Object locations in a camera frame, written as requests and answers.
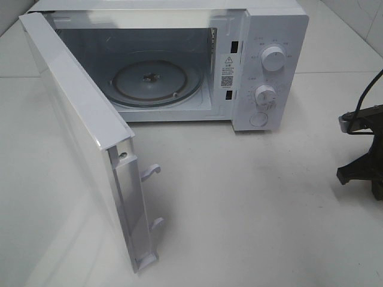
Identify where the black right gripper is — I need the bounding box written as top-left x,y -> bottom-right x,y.
336,105 -> 382,201

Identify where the round door release button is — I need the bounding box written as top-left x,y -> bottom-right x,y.
250,112 -> 268,127

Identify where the white microwave door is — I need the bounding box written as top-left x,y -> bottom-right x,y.
20,13 -> 163,271

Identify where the lower white timer knob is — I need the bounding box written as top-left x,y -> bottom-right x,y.
254,85 -> 277,106

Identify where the upper white power knob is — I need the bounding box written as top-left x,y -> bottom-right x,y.
261,45 -> 286,72

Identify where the white microwave oven body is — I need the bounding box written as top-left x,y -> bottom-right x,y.
26,1 -> 309,132

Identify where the glass microwave turntable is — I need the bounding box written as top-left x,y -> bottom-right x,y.
105,60 -> 203,108

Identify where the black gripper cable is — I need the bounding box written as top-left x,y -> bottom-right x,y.
348,69 -> 383,132

